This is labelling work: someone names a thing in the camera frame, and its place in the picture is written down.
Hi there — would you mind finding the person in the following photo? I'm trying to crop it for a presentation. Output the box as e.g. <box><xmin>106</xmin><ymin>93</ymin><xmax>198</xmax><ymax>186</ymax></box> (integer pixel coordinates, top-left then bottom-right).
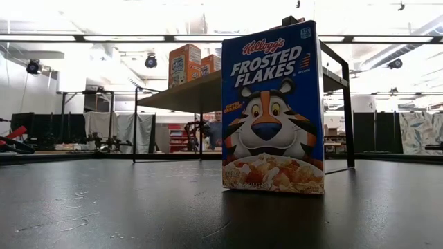
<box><xmin>207</xmin><ymin>110</ymin><xmax>223</xmax><ymax>150</ymax></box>

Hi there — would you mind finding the black metal table frame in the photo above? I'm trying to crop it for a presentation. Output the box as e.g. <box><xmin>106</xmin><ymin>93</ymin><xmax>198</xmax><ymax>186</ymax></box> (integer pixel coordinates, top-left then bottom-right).
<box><xmin>0</xmin><ymin>151</ymin><xmax>443</xmax><ymax>166</ymax></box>

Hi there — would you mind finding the black overhead beam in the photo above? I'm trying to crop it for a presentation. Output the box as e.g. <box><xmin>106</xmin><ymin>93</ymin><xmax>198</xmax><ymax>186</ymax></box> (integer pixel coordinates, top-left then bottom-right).
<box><xmin>0</xmin><ymin>33</ymin><xmax>443</xmax><ymax>44</ymax></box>

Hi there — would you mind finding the red shelf unit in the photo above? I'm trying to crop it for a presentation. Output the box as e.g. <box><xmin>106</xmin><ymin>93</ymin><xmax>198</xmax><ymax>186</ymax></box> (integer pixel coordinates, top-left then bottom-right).
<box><xmin>168</xmin><ymin>123</ymin><xmax>190</xmax><ymax>153</ymax></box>

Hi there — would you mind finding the blue Frosted Flakes cereal box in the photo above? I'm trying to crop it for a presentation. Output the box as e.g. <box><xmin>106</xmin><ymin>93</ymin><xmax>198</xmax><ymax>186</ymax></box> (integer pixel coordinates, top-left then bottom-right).
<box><xmin>221</xmin><ymin>19</ymin><xmax>325</xmax><ymax>195</ymax></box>

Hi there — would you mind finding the white cloth cover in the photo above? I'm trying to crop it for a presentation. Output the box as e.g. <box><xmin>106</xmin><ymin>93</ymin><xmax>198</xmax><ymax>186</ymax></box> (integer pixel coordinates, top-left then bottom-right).
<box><xmin>82</xmin><ymin>111</ymin><xmax>155</xmax><ymax>155</ymax></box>

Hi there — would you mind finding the orange Mini-Wheats cereal box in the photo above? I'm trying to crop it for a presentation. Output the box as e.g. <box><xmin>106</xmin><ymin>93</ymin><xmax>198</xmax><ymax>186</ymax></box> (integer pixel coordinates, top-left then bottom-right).
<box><xmin>168</xmin><ymin>43</ymin><xmax>202</xmax><ymax>89</ymax></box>
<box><xmin>200</xmin><ymin>54</ymin><xmax>222</xmax><ymax>77</ymax></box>

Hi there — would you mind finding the patterned sheet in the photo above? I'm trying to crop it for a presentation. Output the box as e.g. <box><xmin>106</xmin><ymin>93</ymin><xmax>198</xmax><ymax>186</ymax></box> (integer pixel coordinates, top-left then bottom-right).
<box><xmin>398</xmin><ymin>112</ymin><xmax>443</xmax><ymax>156</ymax></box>

